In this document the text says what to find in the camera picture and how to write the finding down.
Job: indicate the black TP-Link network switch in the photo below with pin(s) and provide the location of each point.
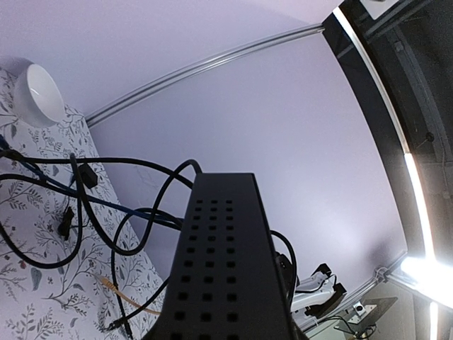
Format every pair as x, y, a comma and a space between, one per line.
224, 281

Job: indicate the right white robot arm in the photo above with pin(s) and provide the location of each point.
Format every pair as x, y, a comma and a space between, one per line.
319, 294

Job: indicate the white bowl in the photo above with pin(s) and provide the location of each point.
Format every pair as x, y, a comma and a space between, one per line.
37, 100

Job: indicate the right aluminium frame post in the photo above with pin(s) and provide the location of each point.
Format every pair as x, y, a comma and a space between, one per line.
167, 80

